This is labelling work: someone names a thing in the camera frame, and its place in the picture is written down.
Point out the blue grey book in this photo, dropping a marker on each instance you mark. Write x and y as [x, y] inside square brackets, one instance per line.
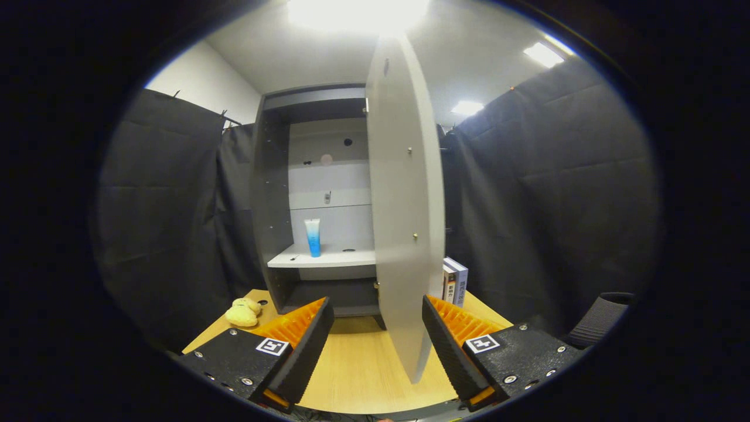
[461, 284]

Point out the long ceiling light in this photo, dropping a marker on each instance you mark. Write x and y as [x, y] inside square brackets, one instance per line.
[544, 54]

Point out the yellow plush toy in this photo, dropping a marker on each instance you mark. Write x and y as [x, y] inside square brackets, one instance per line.
[241, 315]

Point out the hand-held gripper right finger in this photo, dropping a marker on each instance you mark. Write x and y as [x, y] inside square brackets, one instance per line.
[451, 357]

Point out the blue white tube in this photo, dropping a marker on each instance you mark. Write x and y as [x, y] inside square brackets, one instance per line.
[314, 240]

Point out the dark grey cabinet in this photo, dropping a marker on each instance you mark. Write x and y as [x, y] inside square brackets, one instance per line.
[272, 205]

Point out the small ceiling light panel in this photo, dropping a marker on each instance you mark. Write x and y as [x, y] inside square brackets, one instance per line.
[467, 108]

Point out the white cabinet shelf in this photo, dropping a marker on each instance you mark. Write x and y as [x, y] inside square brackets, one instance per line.
[340, 256]

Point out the black backdrop cloth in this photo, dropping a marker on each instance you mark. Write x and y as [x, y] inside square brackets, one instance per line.
[556, 193]

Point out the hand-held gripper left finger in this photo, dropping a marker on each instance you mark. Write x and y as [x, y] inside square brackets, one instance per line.
[304, 363]

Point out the large ceiling light panel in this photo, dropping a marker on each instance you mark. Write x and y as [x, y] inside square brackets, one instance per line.
[357, 13]

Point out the white orange book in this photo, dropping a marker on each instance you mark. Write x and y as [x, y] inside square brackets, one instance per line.
[449, 287]

